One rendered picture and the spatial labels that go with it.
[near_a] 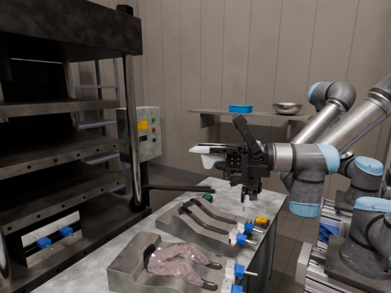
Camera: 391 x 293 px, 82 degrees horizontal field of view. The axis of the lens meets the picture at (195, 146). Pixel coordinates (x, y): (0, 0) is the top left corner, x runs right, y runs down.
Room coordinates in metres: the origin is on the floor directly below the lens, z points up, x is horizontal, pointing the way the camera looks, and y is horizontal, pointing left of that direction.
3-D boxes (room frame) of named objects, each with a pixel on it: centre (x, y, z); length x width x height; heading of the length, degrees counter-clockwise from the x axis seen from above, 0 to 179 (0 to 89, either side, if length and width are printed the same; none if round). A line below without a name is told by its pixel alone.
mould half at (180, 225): (1.15, -0.04, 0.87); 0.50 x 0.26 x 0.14; 57
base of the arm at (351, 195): (1.05, -0.85, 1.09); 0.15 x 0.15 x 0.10
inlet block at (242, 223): (1.04, -0.29, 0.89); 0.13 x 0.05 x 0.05; 57
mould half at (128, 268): (0.81, 0.08, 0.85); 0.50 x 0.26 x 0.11; 74
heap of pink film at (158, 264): (0.81, 0.08, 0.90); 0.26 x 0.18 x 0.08; 74
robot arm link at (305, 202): (0.56, -0.30, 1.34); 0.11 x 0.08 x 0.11; 172
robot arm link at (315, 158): (0.55, -0.30, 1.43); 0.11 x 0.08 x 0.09; 82
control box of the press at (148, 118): (1.71, 0.43, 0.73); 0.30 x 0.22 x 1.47; 147
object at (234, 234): (0.95, -0.24, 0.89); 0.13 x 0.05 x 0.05; 57
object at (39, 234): (1.13, 0.93, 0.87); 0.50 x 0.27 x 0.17; 57
